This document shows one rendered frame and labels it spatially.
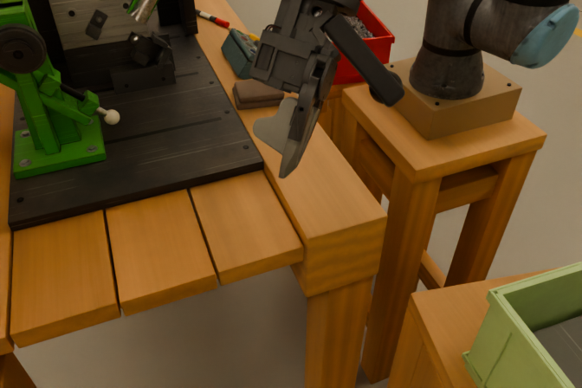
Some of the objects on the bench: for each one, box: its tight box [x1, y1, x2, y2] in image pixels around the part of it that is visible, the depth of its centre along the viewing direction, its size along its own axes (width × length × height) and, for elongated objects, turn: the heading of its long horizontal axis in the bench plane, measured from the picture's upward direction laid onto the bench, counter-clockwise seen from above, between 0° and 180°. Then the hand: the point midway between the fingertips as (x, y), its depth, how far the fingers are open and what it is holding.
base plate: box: [8, 0, 264, 231], centre depth 123 cm, size 42×110×2 cm, turn 21°
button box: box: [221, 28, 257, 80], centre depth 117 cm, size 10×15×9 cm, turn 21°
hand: (291, 169), depth 58 cm, fingers closed
